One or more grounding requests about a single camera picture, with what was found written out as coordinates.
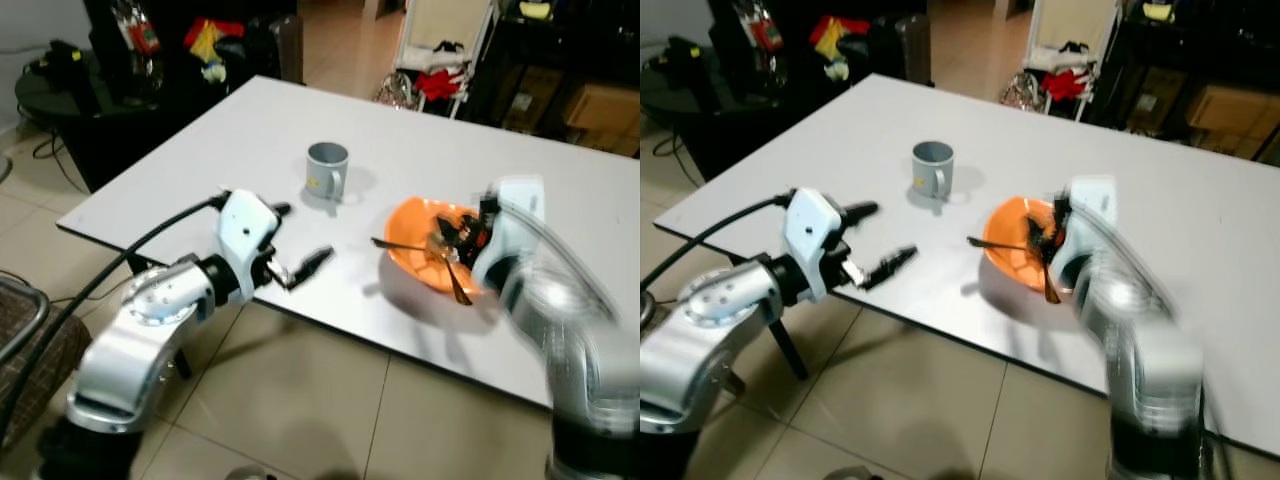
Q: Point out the metal spoon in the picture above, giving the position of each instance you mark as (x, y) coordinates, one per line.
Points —
(458, 285)
(400, 244)
(995, 243)
(1050, 285)

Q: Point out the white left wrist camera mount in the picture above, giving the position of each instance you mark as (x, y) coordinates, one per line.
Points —
(245, 228)
(812, 228)

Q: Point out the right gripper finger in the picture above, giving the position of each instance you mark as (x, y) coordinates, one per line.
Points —
(455, 252)
(1037, 252)
(447, 230)
(1032, 230)

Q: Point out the yellow and red toy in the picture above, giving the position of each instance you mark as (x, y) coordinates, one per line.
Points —
(835, 42)
(210, 45)

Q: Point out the grey mug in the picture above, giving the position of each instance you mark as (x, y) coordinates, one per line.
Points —
(327, 170)
(932, 168)

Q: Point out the brown cardboard box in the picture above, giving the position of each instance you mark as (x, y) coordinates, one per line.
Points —
(1225, 108)
(600, 115)

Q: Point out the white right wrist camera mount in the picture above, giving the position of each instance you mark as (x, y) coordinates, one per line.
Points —
(1090, 225)
(515, 225)

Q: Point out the orange bowl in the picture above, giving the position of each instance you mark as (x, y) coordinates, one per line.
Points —
(415, 262)
(1010, 260)

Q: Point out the black shelf unit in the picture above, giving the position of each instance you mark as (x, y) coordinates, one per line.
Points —
(560, 45)
(1200, 45)

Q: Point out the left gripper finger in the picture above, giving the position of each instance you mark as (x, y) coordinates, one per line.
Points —
(312, 264)
(890, 265)
(862, 211)
(280, 210)

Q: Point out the white chair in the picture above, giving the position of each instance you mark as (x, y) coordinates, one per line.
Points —
(440, 30)
(1070, 30)

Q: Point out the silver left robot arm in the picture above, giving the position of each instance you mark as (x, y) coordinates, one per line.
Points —
(130, 345)
(690, 345)

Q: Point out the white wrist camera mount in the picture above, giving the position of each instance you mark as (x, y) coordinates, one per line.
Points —
(515, 225)
(812, 228)
(245, 228)
(1090, 225)

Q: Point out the red cloth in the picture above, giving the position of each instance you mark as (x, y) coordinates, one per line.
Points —
(437, 83)
(1063, 84)

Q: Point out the black round side table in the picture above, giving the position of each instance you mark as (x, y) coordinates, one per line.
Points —
(700, 105)
(90, 110)

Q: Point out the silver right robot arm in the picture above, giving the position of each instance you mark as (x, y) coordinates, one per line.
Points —
(1150, 360)
(585, 360)

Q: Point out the red snack bag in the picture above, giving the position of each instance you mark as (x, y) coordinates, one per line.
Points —
(762, 28)
(140, 30)

